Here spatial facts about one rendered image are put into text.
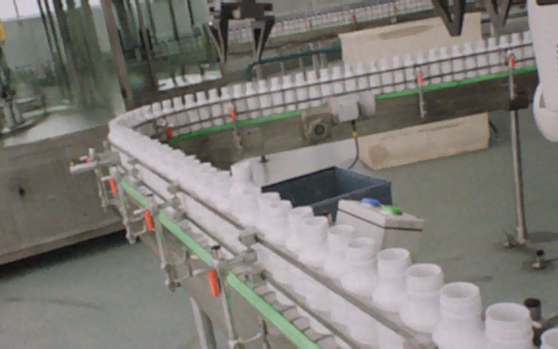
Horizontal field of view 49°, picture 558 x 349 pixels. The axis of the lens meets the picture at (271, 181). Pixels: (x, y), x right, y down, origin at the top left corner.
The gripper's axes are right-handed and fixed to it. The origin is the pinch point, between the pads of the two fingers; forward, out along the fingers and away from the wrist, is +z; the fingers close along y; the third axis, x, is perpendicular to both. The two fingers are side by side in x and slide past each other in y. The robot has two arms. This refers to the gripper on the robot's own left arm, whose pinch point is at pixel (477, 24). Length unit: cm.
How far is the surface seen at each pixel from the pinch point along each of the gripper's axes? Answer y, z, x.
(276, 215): -16.4, 24.5, 28.4
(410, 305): -16.7, 27.0, -5.1
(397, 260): -15.0, 23.6, -1.1
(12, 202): -59, 83, 386
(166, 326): -2, 138, 241
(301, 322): -17.8, 39.9, 22.4
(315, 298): -17.6, 33.8, 16.5
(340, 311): -16.9, 33.9, 10.8
